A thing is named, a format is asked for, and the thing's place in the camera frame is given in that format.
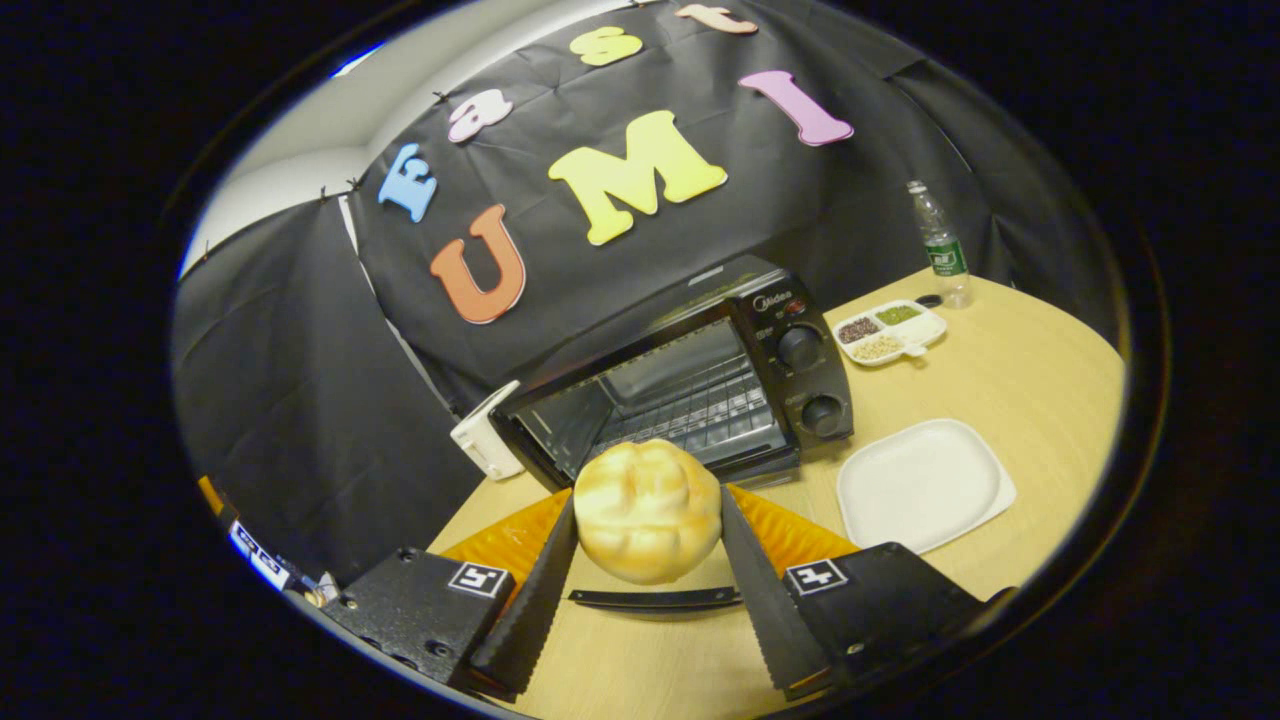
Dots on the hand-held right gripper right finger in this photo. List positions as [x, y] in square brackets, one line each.
[770, 620]

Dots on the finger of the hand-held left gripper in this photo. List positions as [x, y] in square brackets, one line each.
[260, 555]

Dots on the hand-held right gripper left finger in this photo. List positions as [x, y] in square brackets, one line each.
[530, 620]

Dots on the golden bread bun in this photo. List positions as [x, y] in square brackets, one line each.
[648, 510]

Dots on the black electric oven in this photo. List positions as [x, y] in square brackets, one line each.
[800, 350]

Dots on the white toaster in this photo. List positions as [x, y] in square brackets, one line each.
[485, 440]

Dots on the white square plate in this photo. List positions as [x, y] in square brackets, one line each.
[920, 485]

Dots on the white divided snack dish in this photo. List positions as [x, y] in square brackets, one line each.
[905, 335]

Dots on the small black lid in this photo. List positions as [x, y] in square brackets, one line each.
[929, 300]

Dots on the clear plastic water bottle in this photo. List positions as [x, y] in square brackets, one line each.
[945, 255]

